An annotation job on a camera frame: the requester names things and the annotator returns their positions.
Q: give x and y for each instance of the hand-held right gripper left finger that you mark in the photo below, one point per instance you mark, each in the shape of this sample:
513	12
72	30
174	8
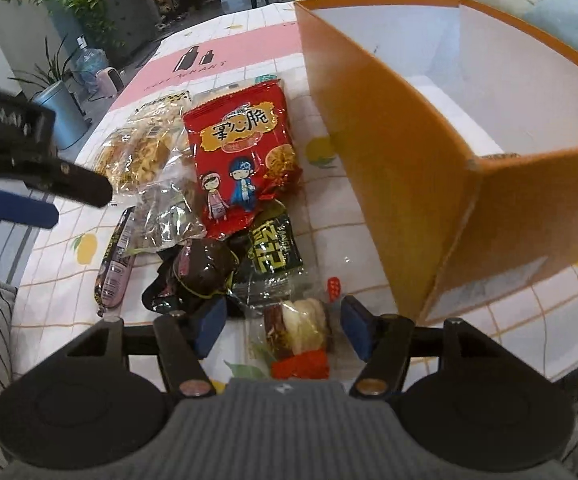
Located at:
210	327

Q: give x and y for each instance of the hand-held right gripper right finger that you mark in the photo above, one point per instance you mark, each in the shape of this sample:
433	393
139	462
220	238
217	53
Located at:
358	327

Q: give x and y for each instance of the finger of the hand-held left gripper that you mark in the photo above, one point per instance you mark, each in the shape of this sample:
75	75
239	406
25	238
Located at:
79	180
21	210

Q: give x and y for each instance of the small clear red snack packet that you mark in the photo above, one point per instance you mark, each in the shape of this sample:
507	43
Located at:
299	325

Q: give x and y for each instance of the yellow pastry packet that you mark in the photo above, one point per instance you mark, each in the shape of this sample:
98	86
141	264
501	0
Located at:
139	155

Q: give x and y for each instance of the orange paper bag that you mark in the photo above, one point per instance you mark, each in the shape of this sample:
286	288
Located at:
394	160

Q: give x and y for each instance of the blue trash can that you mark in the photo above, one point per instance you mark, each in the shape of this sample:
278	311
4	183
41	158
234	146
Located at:
61	115

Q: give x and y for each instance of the dark brown snack packet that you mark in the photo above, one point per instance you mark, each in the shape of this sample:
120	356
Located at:
204	260

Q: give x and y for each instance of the pink white checked tablecloth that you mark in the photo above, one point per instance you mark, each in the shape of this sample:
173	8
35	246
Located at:
349	240

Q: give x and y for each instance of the clear nut packet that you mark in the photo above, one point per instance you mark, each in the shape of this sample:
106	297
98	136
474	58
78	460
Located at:
164	220

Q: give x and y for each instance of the dark sausage stick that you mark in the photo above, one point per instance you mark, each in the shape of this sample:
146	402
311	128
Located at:
114	270

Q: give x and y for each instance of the black yellow snack packet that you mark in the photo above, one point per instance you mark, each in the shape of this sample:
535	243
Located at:
271	245

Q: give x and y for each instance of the pink small heater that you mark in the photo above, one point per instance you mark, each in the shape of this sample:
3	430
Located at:
110	80

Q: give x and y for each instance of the green potted plant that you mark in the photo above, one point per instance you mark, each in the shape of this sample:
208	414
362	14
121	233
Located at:
51	67

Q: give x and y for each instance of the large water bottle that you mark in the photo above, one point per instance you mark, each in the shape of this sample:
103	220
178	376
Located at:
91	60

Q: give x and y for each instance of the red snack bag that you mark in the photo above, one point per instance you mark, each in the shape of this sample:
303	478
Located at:
239	135

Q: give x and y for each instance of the dark cabinet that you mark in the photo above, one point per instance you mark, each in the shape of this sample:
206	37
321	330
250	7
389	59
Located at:
129	15

